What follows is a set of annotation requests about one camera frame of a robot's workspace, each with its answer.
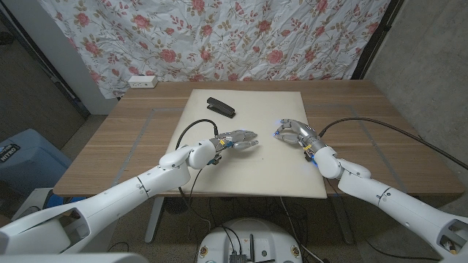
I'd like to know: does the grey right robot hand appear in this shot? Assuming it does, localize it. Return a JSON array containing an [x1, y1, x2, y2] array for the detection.
[[273, 118, 327, 154]]

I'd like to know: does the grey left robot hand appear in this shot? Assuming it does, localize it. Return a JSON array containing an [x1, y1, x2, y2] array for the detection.
[[208, 129, 260, 156]]

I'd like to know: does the white left shoulder cover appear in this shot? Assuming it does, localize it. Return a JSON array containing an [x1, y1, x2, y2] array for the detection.
[[0, 252, 150, 263]]

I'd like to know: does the white right shoulder cover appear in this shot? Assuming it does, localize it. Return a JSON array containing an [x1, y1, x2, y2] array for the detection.
[[437, 251, 468, 263]]

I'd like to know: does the black stapler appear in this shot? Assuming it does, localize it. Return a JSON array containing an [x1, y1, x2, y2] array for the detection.
[[206, 96, 237, 119]]

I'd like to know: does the beige foam mat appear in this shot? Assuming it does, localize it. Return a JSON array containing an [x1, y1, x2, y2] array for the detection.
[[152, 88, 328, 199]]

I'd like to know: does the black round floor disc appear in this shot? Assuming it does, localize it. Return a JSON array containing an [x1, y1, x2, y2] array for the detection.
[[163, 196, 194, 216]]

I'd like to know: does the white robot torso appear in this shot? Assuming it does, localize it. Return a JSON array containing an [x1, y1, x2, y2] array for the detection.
[[196, 218, 303, 263]]

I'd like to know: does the floral rose backdrop cloth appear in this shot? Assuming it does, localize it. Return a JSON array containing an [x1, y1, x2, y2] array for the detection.
[[37, 0, 392, 99]]

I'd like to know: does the white power strip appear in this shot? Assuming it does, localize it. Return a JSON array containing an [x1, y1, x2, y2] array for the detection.
[[127, 75, 159, 89]]

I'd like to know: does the black backdrop pole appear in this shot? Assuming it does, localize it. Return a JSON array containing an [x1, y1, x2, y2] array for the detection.
[[351, 0, 405, 80]]

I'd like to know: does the wooden table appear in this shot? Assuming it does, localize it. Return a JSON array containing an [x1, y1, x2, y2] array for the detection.
[[53, 79, 464, 245]]

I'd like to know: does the blue storage bin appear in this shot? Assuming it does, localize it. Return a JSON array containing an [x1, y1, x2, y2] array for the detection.
[[0, 128, 73, 197]]

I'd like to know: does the white and blue floor pad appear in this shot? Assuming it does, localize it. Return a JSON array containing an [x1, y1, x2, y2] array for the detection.
[[10, 188, 87, 220]]

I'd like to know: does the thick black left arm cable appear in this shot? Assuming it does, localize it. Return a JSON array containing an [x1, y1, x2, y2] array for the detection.
[[175, 118, 220, 235]]

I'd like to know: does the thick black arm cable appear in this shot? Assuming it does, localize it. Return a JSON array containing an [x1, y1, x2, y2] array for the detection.
[[317, 116, 468, 171], [175, 118, 220, 235]]

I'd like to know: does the thin black left wrist cable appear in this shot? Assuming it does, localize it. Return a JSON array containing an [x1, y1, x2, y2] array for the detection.
[[188, 167, 204, 198]]

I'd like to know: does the white floor cable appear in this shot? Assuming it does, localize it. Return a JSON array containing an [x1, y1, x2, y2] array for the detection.
[[279, 196, 325, 263]]

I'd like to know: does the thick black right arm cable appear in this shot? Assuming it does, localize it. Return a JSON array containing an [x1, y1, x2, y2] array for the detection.
[[317, 116, 468, 171]]

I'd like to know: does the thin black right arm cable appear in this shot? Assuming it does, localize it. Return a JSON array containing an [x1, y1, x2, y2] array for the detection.
[[363, 237, 445, 261]]

